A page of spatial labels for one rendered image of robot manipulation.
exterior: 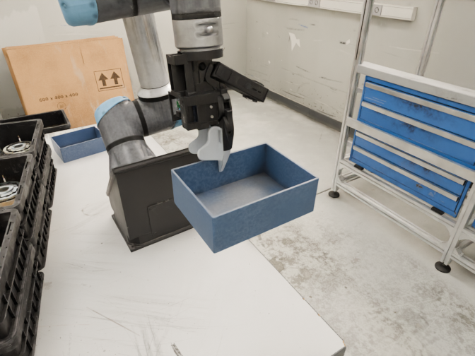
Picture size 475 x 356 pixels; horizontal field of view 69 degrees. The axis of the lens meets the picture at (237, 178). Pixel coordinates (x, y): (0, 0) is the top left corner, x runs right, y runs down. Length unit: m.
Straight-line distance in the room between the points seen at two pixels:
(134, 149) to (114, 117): 0.11
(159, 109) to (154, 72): 0.11
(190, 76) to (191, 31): 0.06
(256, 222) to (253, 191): 0.12
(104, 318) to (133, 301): 0.08
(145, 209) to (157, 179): 0.10
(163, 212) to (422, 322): 1.36
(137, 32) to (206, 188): 0.53
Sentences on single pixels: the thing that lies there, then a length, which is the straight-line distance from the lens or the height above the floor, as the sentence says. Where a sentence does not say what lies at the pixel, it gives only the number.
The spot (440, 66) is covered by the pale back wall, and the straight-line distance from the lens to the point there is 2.94.
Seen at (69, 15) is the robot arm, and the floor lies 1.36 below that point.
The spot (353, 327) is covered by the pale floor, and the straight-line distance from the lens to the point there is 1.82.
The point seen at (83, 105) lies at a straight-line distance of 3.87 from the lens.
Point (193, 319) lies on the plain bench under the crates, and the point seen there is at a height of 0.70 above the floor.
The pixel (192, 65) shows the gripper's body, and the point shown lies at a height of 1.30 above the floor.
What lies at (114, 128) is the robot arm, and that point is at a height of 1.03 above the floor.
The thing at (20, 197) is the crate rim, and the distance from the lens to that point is 1.02.
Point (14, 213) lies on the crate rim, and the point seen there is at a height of 0.93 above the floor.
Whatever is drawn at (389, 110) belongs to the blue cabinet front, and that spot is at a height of 0.73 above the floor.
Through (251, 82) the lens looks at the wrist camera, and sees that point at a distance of 0.60.
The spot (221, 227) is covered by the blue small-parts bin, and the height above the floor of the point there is 1.11.
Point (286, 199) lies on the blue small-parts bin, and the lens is 0.55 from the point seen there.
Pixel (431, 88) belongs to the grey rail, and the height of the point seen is 0.92.
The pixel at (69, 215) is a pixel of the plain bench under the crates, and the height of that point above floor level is 0.70.
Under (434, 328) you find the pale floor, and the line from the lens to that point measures 1.96.
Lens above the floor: 1.43
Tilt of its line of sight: 32 degrees down
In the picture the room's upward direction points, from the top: straight up
